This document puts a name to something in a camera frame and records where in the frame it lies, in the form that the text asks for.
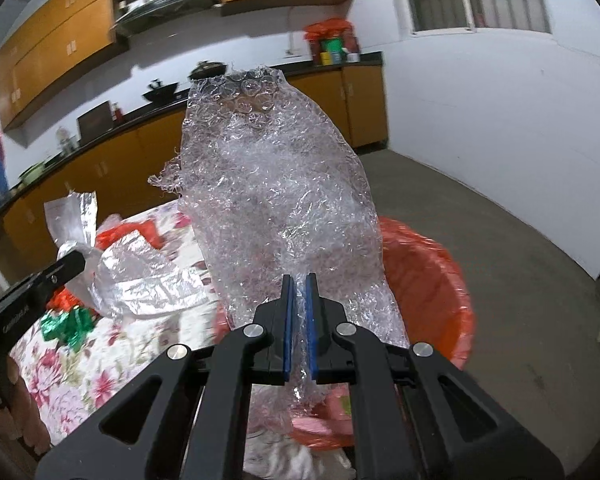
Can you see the orange plastic bag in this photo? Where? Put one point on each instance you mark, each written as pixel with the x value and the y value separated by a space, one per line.
pixel 125 237

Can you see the red bin with orange liner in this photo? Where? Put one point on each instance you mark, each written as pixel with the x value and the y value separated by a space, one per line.
pixel 430 285

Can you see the black pot with lid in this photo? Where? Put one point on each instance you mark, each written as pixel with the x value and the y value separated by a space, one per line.
pixel 209 70

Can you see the long orange wall cabinets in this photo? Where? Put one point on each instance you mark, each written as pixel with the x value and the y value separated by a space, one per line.
pixel 55 45

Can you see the silvery plastic bag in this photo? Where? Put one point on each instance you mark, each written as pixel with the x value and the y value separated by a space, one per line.
pixel 130 280

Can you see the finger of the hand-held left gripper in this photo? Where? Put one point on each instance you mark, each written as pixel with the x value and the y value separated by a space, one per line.
pixel 62 270

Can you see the person's left hand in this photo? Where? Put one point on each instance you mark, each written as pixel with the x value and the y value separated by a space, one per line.
pixel 24 410

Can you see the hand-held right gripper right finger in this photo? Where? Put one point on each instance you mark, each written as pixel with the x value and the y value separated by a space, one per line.
pixel 311 332

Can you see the black kitchen countertop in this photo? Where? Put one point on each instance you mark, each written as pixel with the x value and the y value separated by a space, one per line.
pixel 105 132

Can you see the green cooking pot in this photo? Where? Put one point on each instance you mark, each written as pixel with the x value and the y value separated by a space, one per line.
pixel 33 172

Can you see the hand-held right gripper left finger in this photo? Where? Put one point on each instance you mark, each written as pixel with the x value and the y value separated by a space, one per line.
pixel 288 332

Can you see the floral mattress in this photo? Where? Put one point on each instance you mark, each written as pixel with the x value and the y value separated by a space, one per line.
pixel 105 375

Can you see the orange bag of groceries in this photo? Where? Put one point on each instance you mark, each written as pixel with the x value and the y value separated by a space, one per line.
pixel 330 35

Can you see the red bottle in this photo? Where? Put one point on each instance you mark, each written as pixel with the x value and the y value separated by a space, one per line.
pixel 116 111

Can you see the clear bubble wrap sheet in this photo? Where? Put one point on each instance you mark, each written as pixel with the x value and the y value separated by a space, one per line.
pixel 270 185

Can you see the red shiny wrapper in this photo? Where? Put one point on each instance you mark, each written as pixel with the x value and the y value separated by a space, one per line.
pixel 62 300

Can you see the brown cutting board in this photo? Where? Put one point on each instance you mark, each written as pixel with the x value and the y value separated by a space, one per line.
pixel 96 121

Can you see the orange base cabinets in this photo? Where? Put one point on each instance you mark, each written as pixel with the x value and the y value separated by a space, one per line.
pixel 130 155

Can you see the glass jar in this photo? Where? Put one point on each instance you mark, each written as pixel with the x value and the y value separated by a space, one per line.
pixel 66 140

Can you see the green foil wrapper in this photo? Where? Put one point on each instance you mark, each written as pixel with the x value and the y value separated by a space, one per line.
pixel 70 327

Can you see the black wok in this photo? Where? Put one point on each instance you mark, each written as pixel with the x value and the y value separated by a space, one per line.
pixel 159 92

